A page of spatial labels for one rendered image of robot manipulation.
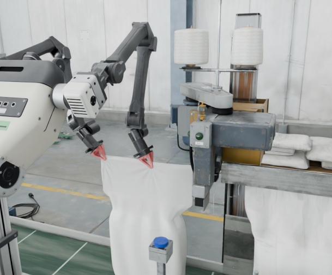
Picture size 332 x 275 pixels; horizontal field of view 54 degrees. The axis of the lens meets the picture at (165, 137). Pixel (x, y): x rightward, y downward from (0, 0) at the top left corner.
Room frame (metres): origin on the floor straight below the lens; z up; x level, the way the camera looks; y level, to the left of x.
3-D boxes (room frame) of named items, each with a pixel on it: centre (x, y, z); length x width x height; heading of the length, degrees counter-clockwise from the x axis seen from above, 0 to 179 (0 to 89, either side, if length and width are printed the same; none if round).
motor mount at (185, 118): (1.64, -0.20, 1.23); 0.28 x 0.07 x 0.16; 69
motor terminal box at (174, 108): (1.73, -0.07, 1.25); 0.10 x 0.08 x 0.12; 4
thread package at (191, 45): (1.60, -0.13, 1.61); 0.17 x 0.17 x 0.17
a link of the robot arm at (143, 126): (1.55, 0.14, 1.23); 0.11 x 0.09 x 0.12; 160
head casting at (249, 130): (1.30, -0.29, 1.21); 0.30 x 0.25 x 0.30; 69
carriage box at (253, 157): (1.63, -0.38, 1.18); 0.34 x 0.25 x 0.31; 159
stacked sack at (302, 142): (3.98, -1.52, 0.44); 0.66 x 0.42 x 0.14; 66
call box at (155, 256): (1.16, 0.02, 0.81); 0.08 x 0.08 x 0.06; 69
